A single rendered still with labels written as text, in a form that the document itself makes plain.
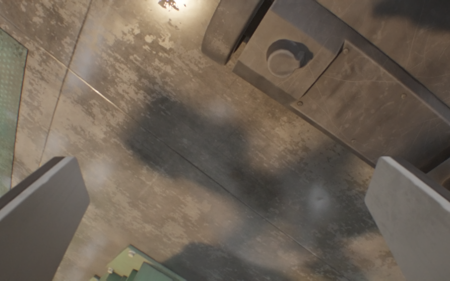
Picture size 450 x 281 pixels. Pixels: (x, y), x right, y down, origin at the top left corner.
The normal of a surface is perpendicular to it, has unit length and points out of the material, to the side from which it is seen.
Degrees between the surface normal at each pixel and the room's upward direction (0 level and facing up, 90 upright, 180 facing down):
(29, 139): 0
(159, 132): 0
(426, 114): 0
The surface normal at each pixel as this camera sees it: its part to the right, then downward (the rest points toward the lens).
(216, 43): -0.45, 0.75
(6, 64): -0.25, 0.54
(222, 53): -0.46, 0.84
